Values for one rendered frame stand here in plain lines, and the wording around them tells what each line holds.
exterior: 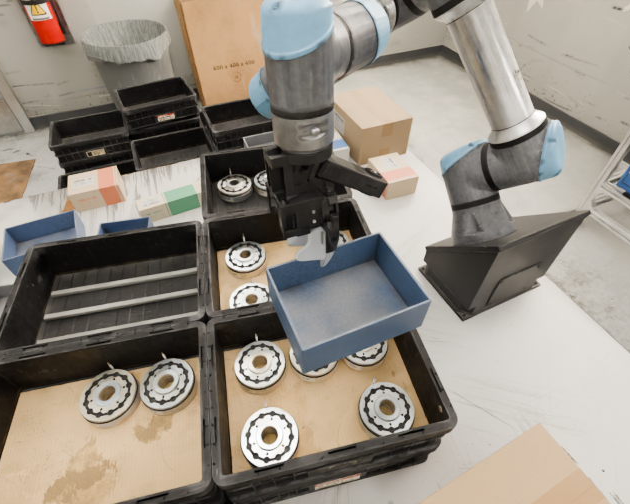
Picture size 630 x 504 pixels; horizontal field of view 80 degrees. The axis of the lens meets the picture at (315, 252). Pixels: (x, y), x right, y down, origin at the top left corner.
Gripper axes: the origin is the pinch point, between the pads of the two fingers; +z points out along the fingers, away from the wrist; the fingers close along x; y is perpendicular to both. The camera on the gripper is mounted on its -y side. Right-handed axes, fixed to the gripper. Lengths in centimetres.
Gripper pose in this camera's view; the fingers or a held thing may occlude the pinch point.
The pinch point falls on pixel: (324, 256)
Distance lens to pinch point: 61.2
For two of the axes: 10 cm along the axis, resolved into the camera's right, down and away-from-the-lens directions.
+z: 0.5, 7.5, 6.6
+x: 3.7, 6.0, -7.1
